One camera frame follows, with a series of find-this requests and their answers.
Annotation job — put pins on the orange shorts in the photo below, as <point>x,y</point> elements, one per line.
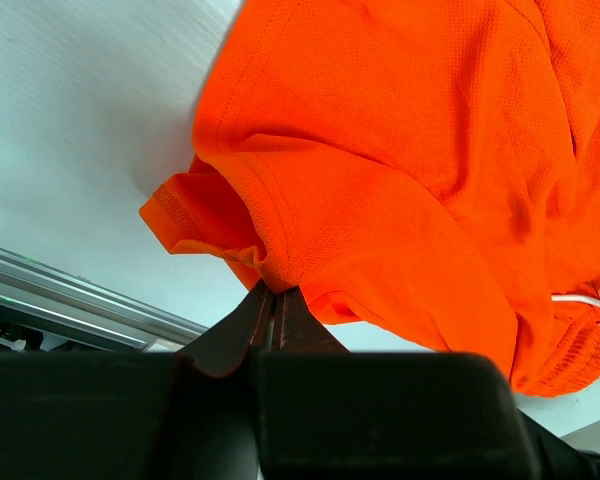
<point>430,167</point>

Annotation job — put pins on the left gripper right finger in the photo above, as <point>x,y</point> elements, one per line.
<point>327,413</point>

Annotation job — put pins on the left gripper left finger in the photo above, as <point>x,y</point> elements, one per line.
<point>187,414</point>

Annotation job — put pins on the aluminium rail front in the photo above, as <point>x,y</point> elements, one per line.
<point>46,298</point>

